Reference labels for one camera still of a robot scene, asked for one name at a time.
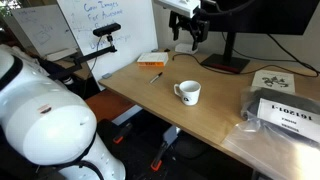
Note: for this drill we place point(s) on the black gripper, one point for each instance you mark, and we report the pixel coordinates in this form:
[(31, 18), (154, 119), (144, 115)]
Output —
[(196, 25)]

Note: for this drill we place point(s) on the black pen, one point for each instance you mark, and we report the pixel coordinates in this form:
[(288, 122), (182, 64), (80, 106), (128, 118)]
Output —
[(156, 77)]

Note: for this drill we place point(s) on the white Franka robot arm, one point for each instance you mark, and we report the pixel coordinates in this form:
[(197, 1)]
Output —
[(50, 126)]

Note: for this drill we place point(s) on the white mug with black logo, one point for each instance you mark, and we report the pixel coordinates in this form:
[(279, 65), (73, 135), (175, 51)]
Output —
[(190, 93)]

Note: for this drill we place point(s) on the orange and white flat box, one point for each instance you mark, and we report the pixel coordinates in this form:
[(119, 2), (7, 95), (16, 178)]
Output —
[(152, 59)]

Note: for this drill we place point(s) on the black monitor stand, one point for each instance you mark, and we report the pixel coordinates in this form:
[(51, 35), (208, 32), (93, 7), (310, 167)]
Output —
[(228, 56)]

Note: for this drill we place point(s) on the large whiteboard with blue writing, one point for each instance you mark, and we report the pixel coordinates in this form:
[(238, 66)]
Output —
[(133, 30)]

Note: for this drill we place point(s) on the black computer monitor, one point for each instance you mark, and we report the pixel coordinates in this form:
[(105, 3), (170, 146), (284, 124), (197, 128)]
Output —
[(263, 15)]

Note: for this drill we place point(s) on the small grey whiteboard eraser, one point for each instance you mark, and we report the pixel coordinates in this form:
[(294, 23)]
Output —
[(106, 75)]

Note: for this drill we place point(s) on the paper sheet with dragon drawing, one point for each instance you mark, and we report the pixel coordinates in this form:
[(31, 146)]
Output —
[(273, 81)]

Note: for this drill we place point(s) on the grey table leg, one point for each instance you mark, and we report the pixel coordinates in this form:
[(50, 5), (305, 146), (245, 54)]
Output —
[(170, 135)]

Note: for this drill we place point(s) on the black clamp with orange tip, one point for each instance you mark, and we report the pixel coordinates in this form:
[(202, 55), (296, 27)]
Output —
[(160, 156), (121, 134)]

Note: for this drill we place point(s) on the plastic bag with white label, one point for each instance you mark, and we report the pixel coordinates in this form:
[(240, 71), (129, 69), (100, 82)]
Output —
[(283, 110)]

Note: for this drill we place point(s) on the clear empty plastic bag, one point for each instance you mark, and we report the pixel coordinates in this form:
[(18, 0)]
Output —
[(270, 150)]

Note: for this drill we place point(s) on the small whiteboard with faint sketches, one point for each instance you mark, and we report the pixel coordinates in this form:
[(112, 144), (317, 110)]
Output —
[(43, 28)]

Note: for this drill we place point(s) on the black exterior camera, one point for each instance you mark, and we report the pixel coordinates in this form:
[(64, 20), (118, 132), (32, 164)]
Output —
[(106, 29)]

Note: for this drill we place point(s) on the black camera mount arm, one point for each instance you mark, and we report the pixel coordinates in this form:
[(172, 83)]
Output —
[(90, 56)]

